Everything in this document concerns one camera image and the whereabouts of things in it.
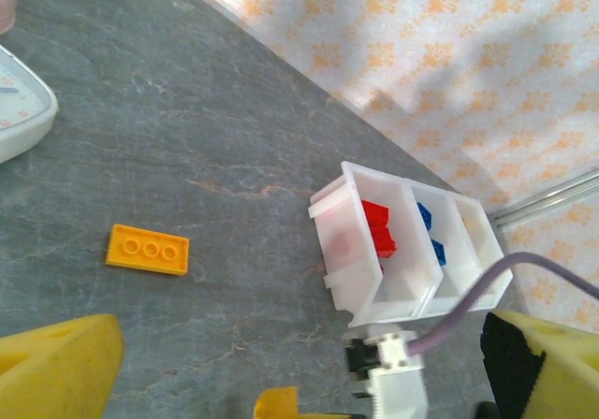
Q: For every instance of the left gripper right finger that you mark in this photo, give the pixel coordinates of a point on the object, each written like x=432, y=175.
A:
x=552, y=372

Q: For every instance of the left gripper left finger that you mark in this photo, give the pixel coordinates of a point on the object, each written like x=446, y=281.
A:
x=56, y=372

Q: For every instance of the yellow lego plate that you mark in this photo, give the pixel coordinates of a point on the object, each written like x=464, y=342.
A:
x=147, y=249

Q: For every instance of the blue lego brick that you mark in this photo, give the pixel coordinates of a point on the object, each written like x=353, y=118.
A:
x=423, y=215
x=438, y=251

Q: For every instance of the red lego brick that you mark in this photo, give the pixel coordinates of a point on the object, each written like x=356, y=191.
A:
x=374, y=213
x=382, y=241

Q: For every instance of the translucent white storage bin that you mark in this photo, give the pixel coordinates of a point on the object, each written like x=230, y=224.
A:
x=472, y=236
x=337, y=232
x=412, y=278

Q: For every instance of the white connector mount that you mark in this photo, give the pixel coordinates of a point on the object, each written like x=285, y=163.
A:
x=398, y=381

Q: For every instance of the aluminium frame post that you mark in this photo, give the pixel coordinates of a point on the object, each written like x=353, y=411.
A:
x=547, y=197

